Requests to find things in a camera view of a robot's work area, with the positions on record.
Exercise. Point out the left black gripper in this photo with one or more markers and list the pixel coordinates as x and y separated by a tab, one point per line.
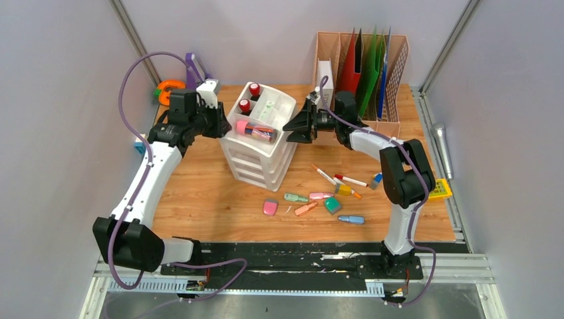
221	125

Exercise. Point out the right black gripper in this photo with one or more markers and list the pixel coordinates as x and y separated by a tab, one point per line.
305	125

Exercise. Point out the pink highlighter pack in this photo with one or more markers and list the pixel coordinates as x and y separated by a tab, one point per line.
258	132

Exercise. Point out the red black stamp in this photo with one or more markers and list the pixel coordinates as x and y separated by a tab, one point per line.
245	107

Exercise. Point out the white plastic drawer unit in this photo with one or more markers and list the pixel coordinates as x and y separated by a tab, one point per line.
252	161

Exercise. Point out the red round stamp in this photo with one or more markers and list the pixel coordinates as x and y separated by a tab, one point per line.
255	91

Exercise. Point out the red folder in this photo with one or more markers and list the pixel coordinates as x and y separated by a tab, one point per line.
352	66

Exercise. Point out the pink mini highlighter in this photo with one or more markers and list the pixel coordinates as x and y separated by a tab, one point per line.
320	195

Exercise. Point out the green mini highlighter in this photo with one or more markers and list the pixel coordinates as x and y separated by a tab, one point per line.
295	198

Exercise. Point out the pink plastic file organizer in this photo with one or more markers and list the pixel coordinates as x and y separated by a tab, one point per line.
331	46

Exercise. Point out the green folder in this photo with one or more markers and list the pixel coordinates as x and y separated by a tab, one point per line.
368	86

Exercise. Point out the blue folder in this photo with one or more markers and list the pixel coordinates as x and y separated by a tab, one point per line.
383	75

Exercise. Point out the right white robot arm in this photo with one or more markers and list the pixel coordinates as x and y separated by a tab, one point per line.
406	173

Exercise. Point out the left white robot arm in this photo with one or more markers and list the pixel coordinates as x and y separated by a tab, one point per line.
125	238

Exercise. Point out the orange tape dispenser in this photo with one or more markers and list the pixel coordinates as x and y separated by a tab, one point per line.
164	89

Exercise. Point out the red cap white marker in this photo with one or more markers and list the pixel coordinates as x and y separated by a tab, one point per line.
351	180

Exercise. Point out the blue white small block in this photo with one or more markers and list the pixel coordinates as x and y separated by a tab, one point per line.
139	145

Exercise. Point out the yellow mini highlighter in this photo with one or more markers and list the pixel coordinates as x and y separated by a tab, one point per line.
342	189

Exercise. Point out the orange mini highlighter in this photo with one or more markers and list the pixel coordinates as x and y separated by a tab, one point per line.
305	208

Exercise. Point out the teal eraser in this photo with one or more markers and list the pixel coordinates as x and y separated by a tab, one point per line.
332	205

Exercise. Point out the pink eraser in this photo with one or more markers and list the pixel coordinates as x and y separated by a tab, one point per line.
270	207

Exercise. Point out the blue grey eraser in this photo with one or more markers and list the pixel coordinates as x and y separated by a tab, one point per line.
376	179

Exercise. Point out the blue mini highlighter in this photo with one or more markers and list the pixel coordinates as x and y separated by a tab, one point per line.
352	219

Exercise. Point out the yellow small crate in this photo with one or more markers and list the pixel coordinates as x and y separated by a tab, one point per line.
442	190

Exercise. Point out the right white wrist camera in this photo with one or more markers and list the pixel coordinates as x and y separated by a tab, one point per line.
315	98

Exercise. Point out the purple object at wall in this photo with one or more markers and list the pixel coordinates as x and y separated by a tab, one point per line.
196	73

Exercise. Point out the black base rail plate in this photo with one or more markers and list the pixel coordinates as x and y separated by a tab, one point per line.
299	266

